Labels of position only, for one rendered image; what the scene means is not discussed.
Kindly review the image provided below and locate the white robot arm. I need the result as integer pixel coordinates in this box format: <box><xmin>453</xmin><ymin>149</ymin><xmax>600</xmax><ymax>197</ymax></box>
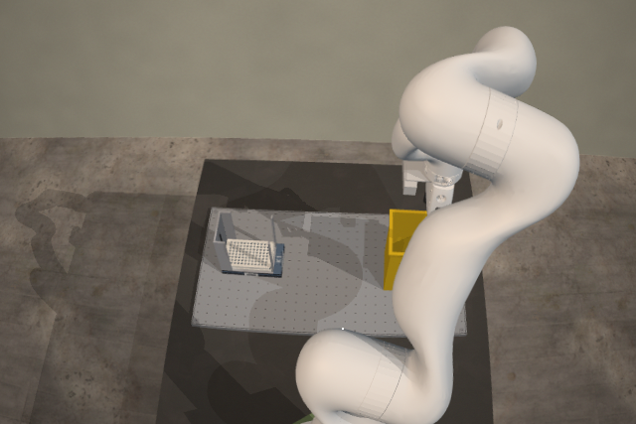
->
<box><xmin>295</xmin><ymin>26</ymin><xmax>579</xmax><ymax>424</ymax></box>

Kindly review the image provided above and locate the yellow square bin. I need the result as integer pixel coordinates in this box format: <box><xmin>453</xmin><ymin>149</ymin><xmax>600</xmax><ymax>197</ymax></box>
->
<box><xmin>384</xmin><ymin>210</ymin><xmax>427</xmax><ymax>291</ymax></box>

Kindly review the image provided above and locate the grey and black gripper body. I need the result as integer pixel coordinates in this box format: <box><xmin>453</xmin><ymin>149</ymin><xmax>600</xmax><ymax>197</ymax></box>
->
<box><xmin>426</xmin><ymin>180</ymin><xmax>455</xmax><ymax>215</ymax></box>

